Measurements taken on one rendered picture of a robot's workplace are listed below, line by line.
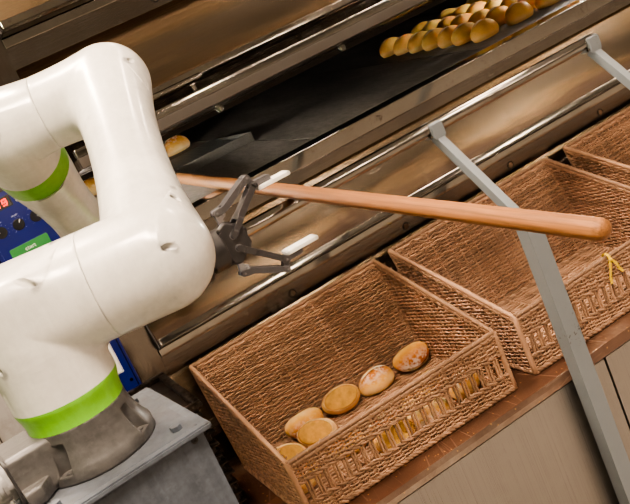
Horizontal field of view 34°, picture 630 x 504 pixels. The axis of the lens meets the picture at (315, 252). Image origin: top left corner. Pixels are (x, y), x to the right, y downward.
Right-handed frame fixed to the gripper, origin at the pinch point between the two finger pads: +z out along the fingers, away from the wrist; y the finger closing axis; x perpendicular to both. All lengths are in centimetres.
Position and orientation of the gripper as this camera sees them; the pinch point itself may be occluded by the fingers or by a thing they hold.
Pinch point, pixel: (296, 207)
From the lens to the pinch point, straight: 194.8
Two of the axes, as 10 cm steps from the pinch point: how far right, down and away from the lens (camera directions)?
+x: 4.2, 1.0, -9.0
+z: 8.2, -4.7, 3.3
